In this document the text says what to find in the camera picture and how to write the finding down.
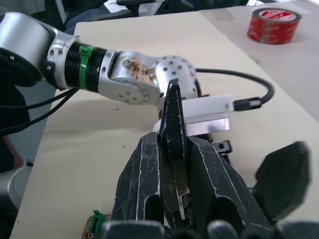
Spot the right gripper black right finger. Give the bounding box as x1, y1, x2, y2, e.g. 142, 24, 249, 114
255, 140, 313, 223

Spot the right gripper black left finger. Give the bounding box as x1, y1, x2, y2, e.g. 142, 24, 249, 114
99, 220, 165, 239

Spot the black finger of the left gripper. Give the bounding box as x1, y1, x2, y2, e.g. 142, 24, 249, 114
111, 131, 176, 239
185, 135, 273, 239

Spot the black gripper finger piece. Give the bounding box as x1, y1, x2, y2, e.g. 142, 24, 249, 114
159, 78, 192, 221

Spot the green terminal block connector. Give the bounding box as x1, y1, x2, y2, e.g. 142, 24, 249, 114
86, 209, 107, 239

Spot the silver round robot joint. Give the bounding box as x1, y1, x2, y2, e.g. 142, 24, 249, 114
0, 162, 34, 209

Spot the red tape roll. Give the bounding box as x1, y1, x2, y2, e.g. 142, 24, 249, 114
246, 7, 302, 45

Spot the dark office chair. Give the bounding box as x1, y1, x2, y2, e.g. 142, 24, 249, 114
59, 0, 250, 35

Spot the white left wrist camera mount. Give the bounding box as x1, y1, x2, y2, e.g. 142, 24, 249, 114
183, 94, 236, 137

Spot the thick black wrist cable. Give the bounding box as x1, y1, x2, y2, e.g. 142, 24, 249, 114
195, 67, 276, 111

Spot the thin black cable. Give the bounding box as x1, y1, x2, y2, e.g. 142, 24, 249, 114
14, 88, 78, 112
0, 90, 75, 137

